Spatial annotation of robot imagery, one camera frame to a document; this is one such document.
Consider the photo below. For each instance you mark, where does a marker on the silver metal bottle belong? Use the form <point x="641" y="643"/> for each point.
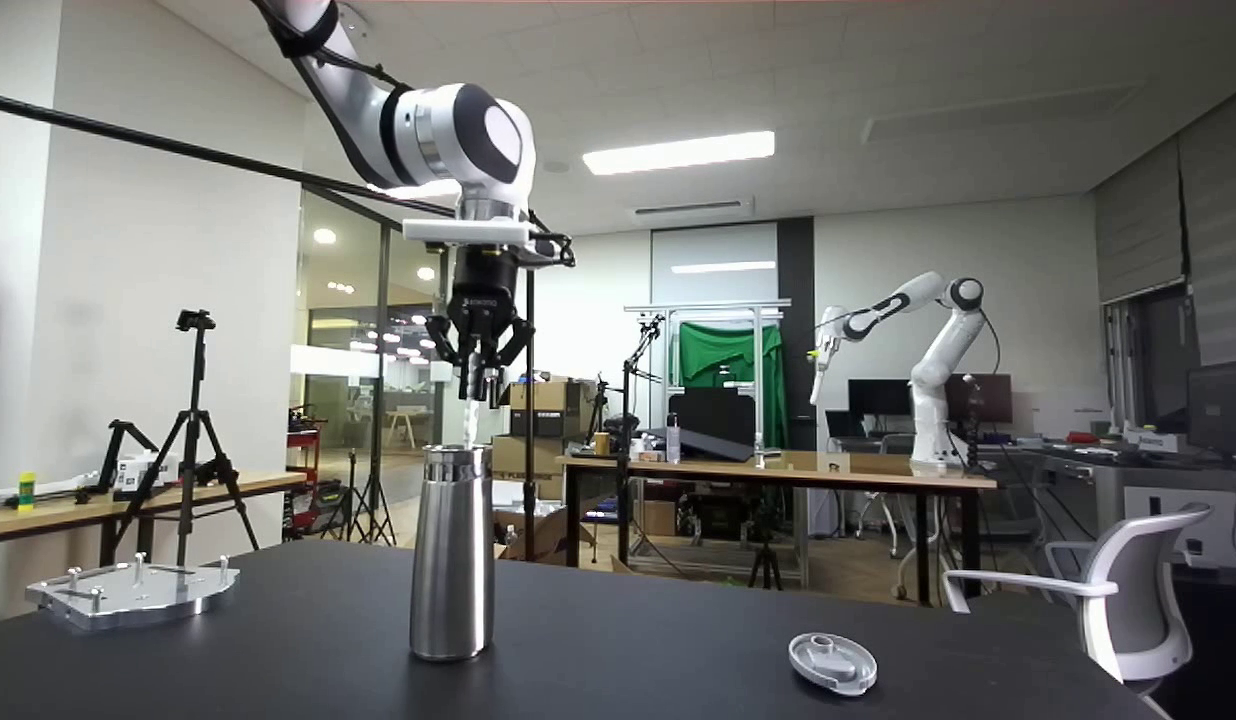
<point x="448" y="574"/>

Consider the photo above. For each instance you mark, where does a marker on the small green object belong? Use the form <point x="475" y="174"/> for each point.
<point x="24" y="490"/>

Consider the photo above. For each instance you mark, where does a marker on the clear plate with screws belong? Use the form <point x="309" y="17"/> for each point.
<point x="139" y="595"/>

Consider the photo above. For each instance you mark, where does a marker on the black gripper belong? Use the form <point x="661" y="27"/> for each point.
<point x="481" y="280"/>

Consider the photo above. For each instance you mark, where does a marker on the black camera tripod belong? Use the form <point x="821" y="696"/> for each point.
<point x="191" y="443"/>

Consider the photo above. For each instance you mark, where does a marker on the white office chair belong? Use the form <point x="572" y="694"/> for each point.
<point x="1142" y="586"/>

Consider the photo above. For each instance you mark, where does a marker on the wooden desk black legs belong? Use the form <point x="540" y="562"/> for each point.
<point x="778" y="470"/>

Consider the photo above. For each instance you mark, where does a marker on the glass door black frame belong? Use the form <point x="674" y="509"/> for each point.
<point x="340" y="402"/>

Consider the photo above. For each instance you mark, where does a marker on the black desk screen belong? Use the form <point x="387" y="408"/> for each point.
<point x="717" y="424"/>

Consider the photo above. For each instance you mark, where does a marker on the wooden side bench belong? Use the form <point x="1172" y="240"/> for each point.
<point x="57" y="514"/>

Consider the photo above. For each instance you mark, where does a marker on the black desk monitor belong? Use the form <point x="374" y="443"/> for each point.
<point x="881" y="399"/>
<point x="980" y="399"/>

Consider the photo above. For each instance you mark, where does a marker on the rectangular ceiling light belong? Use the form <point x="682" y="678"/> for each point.
<point x="682" y="152"/>

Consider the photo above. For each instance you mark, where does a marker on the black side monitor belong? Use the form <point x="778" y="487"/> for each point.
<point x="1216" y="404"/>

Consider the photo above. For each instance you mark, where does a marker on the grey window blinds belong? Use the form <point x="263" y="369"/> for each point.
<point x="1176" y="226"/>

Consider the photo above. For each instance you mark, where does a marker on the black light stand pole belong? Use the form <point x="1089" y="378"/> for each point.
<point x="531" y="443"/>

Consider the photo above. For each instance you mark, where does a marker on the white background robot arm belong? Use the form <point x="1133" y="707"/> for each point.
<point x="941" y="360"/>

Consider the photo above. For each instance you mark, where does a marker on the clear round bottle lid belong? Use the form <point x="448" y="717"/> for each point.
<point x="828" y="660"/>

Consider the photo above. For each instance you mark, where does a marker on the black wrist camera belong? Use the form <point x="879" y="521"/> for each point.
<point x="554" y="249"/>

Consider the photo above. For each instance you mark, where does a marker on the green backdrop cloth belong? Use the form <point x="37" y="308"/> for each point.
<point x="729" y="360"/>

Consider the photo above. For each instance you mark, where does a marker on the black boom pole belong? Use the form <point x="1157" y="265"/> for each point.
<point x="176" y="144"/>

